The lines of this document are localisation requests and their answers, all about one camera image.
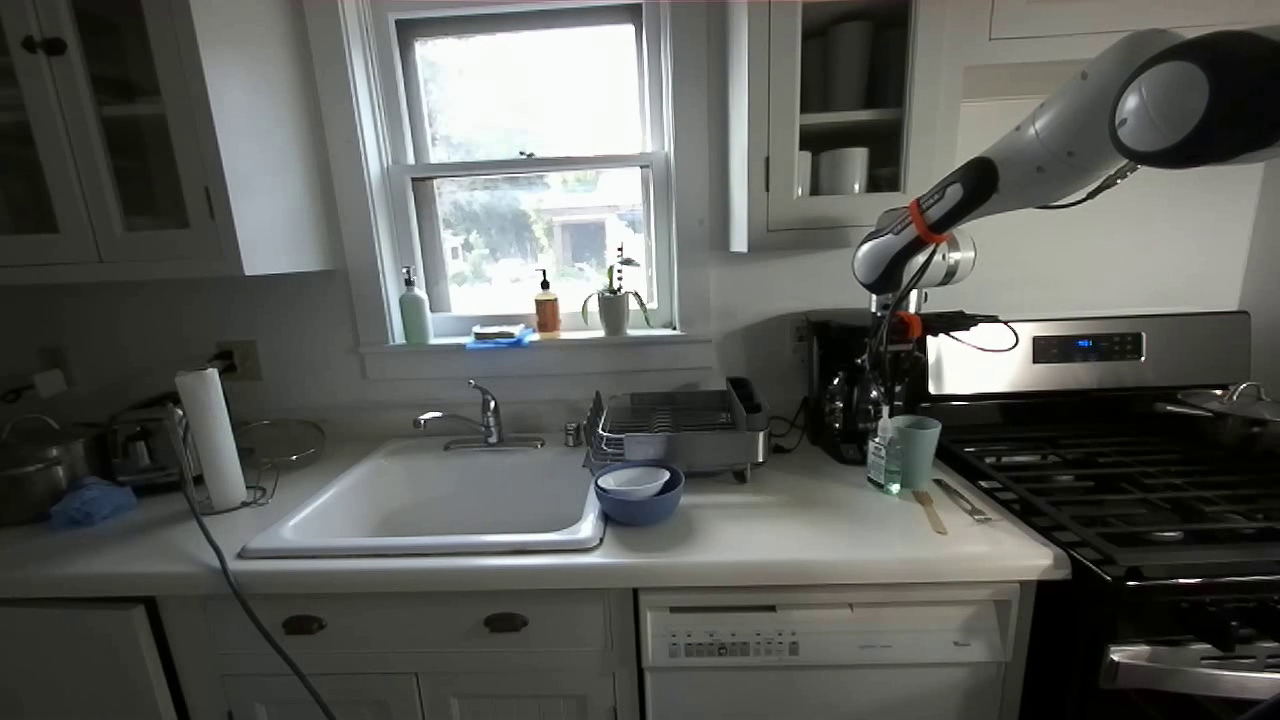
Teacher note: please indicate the white bowl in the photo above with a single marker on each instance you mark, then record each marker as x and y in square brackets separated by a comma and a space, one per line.
[633, 481]

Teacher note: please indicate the white base cabinet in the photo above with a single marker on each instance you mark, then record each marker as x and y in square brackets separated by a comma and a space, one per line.
[322, 660]

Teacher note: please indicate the blue sponge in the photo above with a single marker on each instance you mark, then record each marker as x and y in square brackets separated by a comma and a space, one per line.
[496, 336]

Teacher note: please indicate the black coffee maker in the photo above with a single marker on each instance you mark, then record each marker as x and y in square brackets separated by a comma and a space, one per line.
[836, 385]

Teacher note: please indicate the wooden utensil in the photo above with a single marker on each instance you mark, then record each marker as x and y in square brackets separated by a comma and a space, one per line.
[931, 508]

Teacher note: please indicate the metal pan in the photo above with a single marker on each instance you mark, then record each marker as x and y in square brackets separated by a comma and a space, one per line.
[1224, 412]

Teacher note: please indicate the clear glass lid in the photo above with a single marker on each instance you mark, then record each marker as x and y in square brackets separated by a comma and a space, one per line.
[283, 443]

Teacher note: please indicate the orange soap bottle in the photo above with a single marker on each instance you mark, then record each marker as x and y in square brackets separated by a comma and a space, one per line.
[545, 305]

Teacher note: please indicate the blue bowl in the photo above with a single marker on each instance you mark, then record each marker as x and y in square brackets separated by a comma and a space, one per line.
[640, 504]

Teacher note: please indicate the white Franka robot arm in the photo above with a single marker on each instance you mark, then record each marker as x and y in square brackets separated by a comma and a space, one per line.
[1065, 147]

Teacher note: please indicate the chrome faucet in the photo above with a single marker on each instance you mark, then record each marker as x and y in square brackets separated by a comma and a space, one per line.
[477, 417]

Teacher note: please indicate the white dishwasher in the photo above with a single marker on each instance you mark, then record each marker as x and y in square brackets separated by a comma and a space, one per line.
[825, 652]

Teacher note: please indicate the stainless steel gas stove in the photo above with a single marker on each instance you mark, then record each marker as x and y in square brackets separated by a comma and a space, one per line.
[1135, 452]

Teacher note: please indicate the pale green soap bottle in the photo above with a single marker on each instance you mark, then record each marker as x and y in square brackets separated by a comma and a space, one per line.
[415, 315]

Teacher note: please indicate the white mug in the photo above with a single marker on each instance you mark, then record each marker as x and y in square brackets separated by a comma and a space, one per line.
[843, 169]

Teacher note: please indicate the white kitchen sink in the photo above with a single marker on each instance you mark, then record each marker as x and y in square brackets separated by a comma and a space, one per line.
[442, 504]

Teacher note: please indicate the metal knife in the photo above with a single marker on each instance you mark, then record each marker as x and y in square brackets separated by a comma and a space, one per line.
[963, 503]

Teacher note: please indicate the white glass door wall cabinet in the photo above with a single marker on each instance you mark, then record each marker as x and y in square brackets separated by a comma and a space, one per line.
[123, 133]

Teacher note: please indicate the silver toaster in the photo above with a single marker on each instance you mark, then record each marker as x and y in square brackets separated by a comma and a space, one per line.
[141, 446]

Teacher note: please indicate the white framed window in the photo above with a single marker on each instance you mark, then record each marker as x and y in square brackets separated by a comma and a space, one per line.
[525, 166]

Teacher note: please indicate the potted plant in white pot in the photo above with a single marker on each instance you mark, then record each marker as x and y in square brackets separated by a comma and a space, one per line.
[614, 305]

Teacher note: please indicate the teal cup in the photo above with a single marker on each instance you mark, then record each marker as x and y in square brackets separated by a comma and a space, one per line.
[912, 452]

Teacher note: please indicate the clear pump soap bottle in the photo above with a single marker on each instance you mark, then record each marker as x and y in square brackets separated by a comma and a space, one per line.
[883, 459]

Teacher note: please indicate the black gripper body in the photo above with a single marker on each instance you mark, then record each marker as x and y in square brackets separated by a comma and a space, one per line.
[888, 350]

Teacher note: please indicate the chrome sink sprayer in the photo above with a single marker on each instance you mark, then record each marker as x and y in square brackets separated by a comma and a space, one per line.
[593, 428]

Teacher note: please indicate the blue cloth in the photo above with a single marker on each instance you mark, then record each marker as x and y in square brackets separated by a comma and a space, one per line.
[91, 504]

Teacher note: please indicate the white paper towel roll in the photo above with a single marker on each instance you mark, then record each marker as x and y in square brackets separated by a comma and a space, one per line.
[212, 436]

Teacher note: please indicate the dark metal pot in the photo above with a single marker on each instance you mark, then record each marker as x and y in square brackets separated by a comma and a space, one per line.
[33, 479]

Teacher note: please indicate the white open wall cabinet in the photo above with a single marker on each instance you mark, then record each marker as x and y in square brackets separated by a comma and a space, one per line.
[825, 122]

